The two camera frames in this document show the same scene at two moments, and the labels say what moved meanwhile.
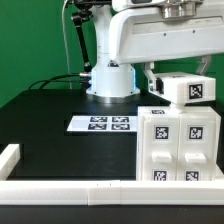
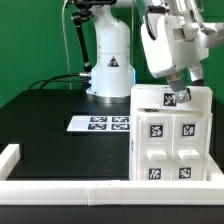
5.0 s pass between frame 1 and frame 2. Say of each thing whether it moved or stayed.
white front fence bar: stayed
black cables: stayed
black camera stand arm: stayed
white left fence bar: stayed
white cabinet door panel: moved
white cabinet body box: moved
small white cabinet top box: moved
